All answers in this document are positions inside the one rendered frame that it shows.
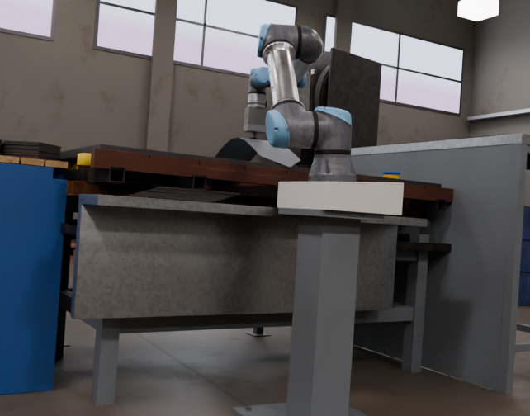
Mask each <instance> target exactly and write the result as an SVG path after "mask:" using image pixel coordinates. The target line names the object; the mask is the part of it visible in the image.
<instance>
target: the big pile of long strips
mask: <svg viewBox="0 0 530 416"><path fill-rule="evenodd" d="M60 152H61V147H59V146H56V145H52V144H45V143H41V142H27V141H8V140H5V141H2V139H0V155H3V156H12V157H19V158H36V159H44V160H53V161H60V159H61V157H60V155H61V153H60Z"/></svg>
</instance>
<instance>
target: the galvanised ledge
mask: <svg viewBox="0 0 530 416"><path fill-rule="evenodd" d="M78 204H89V205H100V206H124V207H137V208H150V209H162V210H187V211H200V212H212V213H225V214H237V215H261V216H274V217H286V218H299V217H300V216H299V215H283V214H278V208H275V207H263V206H242V205H231V204H220V203H209V202H198V201H176V200H165V199H154V198H143V197H132V196H111V195H99V194H79V197H78ZM361 222H362V223H374V224H387V225H411V226H424V227H427V223H428V219H417V218H406V217H395V216H384V220H361Z"/></svg>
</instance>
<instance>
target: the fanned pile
mask: <svg viewBox="0 0 530 416"><path fill-rule="evenodd" d="M236 194H237V195H240V193H233V192H223V191H205V190H195V189H186V188H176V187H155V188H154V189H151V190H146V191H142V192H138V193H135V194H134V195H132V194H130V195H129V196H132V197H143V198H154V199H165V200H176V201H198V202H209V203H212V202H216V201H220V200H223V199H227V197H228V198H230V197H231V196H237V195H236Z"/></svg>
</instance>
